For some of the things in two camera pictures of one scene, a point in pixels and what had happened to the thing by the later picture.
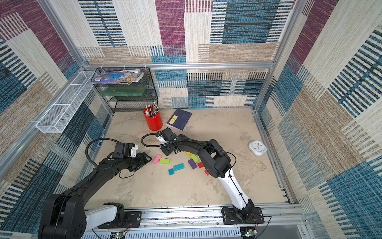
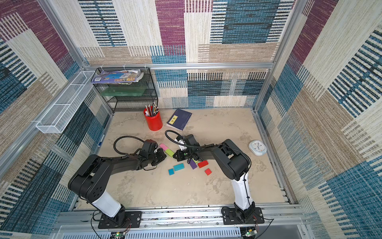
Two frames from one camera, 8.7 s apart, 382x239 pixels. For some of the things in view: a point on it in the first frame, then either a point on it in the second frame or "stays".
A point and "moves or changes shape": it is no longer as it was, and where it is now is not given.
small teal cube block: (171, 172) stays
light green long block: (164, 161) moves or changes shape
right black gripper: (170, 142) to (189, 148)
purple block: (192, 164) stays
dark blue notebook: (179, 119) stays
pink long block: (156, 159) moves or changes shape
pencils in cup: (151, 110) stays
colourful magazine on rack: (123, 76) stays
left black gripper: (142, 160) to (162, 156)
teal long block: (178, 167) stays
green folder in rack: (122, 91) stays
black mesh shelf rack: (127, 88) stays
